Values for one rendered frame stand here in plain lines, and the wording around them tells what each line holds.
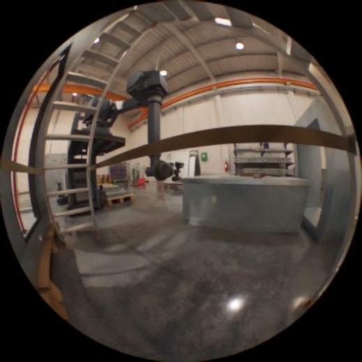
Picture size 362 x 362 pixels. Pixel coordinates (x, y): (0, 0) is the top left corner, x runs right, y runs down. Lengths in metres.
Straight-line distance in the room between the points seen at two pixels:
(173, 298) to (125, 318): 0.32
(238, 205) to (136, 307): 1.31
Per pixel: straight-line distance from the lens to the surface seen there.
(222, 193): 1.28
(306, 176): 2.36
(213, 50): 8.15
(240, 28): 0.54
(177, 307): 0.76
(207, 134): 0.19
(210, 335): 0.74
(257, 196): 1.29
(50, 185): 6.97
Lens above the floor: 0.73
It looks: 5 degrees down
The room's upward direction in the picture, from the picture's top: 2 degrees counter-clockwise
